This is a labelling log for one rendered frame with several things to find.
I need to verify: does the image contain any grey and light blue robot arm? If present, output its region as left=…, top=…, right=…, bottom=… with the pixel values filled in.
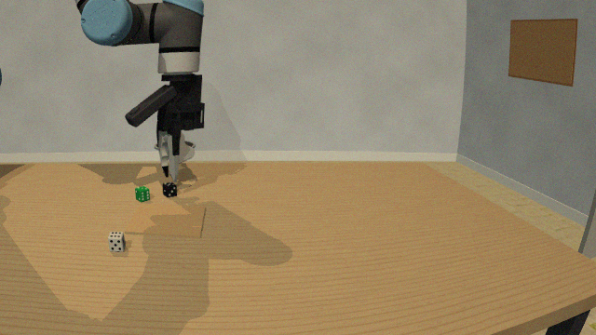
left=75, top=0, right=204, bottom=127

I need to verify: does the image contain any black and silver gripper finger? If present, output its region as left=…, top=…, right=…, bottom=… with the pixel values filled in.
left=168, top=115, right=195, bottom=182
left=156, top=123, right=169, bottom=177

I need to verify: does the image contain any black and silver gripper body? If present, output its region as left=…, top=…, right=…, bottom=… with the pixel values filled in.
left=157, top=74, right=205, bottom=134

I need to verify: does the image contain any green die with white pips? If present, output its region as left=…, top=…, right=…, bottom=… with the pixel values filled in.
left=135, top=186, right=150, bottom=202

